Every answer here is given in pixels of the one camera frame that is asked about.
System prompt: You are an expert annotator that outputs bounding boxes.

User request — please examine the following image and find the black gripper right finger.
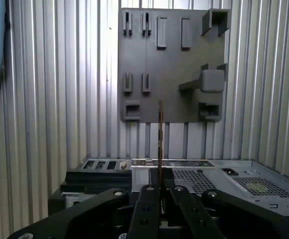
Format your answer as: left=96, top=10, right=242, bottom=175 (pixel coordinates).
left=162, top=169, right=289, bottom=239

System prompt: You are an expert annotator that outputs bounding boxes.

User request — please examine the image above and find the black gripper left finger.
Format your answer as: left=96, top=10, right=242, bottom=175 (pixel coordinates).
left=6, top=169, right=161, bottom=239

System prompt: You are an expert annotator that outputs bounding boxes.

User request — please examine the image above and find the RAM stick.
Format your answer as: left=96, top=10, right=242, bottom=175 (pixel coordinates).
left=158, top=99, right=164, bottom=190

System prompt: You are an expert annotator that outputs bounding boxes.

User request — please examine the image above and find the black PC case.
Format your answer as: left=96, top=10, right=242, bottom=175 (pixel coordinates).
left=47, top=158, right=289, bottom=225

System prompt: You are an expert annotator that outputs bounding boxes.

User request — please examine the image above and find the grey power supply unit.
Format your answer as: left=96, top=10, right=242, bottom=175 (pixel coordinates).
left=217, top=166, right=289, bottom=200

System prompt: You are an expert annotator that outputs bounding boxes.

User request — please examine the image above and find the grey parts rack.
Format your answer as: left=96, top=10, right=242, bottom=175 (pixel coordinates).
left=117, top=7, right=231, bottom=123

